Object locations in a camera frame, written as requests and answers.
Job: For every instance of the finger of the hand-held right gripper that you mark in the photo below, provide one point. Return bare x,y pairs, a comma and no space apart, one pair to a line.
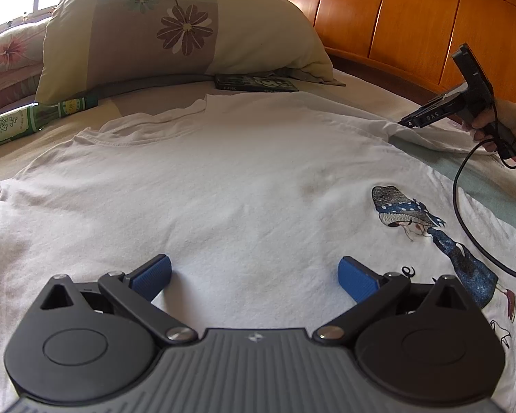
407,122

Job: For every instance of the green glass bottle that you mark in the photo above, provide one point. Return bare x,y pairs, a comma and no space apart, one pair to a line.
13,127

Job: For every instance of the white printed t-shirt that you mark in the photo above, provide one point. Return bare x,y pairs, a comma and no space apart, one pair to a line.
198,189

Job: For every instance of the person's right hand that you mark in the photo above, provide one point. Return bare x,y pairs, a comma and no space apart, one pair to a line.
509,118

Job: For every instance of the folded pink floral quilt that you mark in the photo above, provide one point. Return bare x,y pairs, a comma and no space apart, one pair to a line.
8,51

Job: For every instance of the floral cream pillow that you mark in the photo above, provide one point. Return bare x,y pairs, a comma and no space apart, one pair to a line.
112,51

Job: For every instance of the wooden headboard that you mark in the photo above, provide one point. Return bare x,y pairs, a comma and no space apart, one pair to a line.
391,17

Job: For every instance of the striped bed sheet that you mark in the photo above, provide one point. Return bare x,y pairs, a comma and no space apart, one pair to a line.
494,189

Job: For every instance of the dark book under pillow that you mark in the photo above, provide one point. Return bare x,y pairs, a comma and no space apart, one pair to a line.
258,82

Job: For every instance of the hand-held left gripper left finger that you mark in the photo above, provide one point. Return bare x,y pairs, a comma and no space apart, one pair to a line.
152,276

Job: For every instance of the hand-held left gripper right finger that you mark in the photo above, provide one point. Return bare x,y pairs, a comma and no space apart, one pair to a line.
357,280

